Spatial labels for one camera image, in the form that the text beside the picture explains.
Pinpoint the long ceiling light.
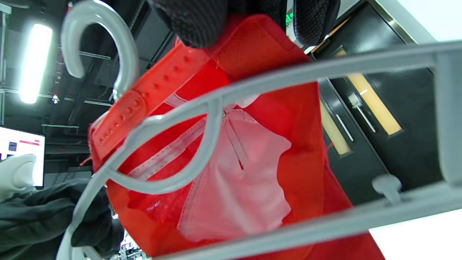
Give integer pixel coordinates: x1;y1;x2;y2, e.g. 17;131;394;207
18;23;54;105

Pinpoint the person's right hand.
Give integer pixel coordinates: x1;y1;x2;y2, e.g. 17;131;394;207
148;0;342;49

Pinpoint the black double door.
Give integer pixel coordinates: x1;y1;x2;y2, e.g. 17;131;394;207
310;0;462;192

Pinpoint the computer monitor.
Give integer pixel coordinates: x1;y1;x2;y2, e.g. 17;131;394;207
0;125;47;188

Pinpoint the gray plastic hanger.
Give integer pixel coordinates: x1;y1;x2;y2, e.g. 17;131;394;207
56;0;462;260

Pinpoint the person's left hand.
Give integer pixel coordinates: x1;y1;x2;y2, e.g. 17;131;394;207
0;178;125;260

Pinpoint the black door leaf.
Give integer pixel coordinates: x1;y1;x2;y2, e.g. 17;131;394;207
318;78;392;207

